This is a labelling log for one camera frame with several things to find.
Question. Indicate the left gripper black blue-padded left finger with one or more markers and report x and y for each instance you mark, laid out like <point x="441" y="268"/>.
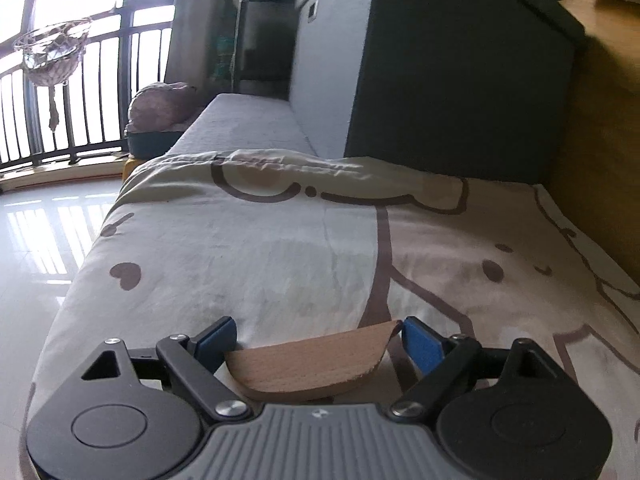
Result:
<point x="192" y="363"/>

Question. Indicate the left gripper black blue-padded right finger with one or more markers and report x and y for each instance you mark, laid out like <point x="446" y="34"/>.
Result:
<point x="447" y="371"/>

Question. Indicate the wooden oval piece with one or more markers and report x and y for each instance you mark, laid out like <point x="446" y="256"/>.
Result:
<point x="311" y="369"/>

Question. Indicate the cartoon print bed sheet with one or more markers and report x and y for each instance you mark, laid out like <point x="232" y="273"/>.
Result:
<point x="293" y="247"/>

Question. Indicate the yellow cloth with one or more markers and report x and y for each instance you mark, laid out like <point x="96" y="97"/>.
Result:
<point x="130" y="165"/>

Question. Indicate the pink plush toy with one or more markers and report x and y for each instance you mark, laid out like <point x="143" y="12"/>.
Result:
<point x="161" y="107"/>

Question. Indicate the black balcony railing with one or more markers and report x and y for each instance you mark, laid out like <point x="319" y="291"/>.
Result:
<point x="128" y="45"/>

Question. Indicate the dark grey cushion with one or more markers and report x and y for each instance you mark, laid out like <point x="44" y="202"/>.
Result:
<point x="468" y="88"/>

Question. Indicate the hanging net basket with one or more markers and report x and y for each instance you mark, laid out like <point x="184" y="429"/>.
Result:
<point x="50" y="54"/>

